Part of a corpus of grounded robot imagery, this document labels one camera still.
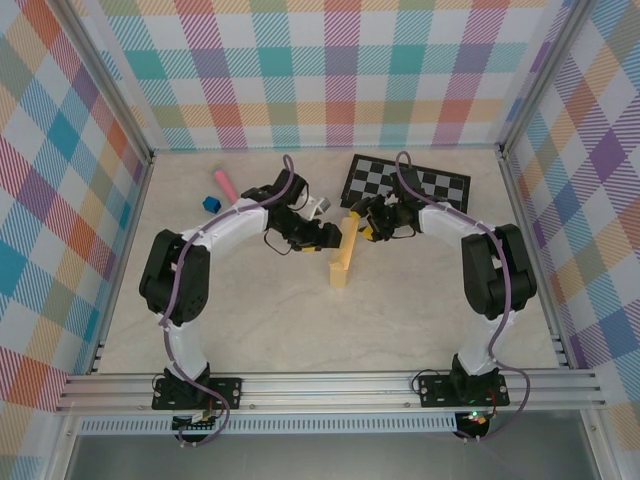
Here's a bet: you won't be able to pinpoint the black grey checkerboard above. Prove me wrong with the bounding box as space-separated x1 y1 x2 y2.
339 153 472 217

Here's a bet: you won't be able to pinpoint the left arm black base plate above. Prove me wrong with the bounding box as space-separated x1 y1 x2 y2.
151 375 245 412

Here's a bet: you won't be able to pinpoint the slotted grey cable duct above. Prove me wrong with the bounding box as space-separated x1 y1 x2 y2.
79 418 459 435

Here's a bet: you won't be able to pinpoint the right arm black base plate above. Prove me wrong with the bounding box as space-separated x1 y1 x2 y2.
417 372 511 409

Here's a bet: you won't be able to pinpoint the pink cylinder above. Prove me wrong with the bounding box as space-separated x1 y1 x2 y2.
213 168 244 209

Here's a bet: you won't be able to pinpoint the aluminium frame post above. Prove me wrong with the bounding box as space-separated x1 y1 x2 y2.
497 0 599 159
52 0 155 166

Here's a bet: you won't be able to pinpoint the wide aluminium frame rail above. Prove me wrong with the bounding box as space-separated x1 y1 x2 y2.
54 368 609 414

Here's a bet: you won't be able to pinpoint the aluminium side rail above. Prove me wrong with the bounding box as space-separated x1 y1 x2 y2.
88 154 155 375
499 149 572 370

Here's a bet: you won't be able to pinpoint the yellow paper box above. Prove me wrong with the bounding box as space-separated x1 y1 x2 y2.
328 209 362 289

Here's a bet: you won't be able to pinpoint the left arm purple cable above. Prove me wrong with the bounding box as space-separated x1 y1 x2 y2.
158 153 297 449

